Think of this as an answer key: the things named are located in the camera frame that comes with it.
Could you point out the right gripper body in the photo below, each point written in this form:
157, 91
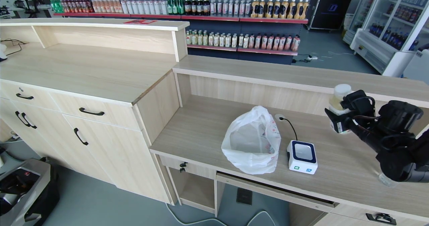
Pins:
363, 133

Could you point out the pale drink bottle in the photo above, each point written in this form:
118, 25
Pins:
341, 93

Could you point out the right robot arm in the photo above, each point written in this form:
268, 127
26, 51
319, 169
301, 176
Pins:
400, 165

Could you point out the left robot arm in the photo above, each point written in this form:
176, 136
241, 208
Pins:
20, 192

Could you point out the white barcode scanner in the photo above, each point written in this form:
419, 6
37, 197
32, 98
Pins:
302, 157

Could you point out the white plastic shopping bag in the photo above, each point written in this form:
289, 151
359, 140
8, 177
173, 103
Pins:
249, 142

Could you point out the white glass door fridge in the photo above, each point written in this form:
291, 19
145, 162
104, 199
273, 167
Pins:
378, 51

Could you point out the white power strip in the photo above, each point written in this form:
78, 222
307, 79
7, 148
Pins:
313, 57

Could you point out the row of blue bottles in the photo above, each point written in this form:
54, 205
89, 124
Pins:
392, 36

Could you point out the wooden keyboard tray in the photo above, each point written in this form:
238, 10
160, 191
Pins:
268, 189

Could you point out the black rolling case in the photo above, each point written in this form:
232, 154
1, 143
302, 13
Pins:
331, 8

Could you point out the black floor socket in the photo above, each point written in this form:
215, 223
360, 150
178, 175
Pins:
244, 196

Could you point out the black shop shelf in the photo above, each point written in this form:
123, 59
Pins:
268, 25

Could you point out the short row of bottles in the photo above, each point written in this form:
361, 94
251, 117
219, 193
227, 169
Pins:
241, 41

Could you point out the small wooden drawer with lock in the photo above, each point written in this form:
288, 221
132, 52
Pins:
197, 168

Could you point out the long row of bottles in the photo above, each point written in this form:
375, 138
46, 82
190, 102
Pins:
201, 7

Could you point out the large wooden cupboard door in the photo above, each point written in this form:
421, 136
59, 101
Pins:
124, 155

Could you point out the red sign plate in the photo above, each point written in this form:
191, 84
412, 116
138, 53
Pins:
140, 21

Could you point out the wide wooden drawer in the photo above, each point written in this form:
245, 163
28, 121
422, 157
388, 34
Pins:
110, 113

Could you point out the light wooden counter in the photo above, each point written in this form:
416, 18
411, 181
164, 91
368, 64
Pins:
100, 71

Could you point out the wooden drawer with keyhole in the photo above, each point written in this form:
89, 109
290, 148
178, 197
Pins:
37, 95

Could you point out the narrow wooden cupboard door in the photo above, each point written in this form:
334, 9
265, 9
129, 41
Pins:
10, 125

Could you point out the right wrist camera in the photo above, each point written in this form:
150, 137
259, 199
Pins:
357, 103

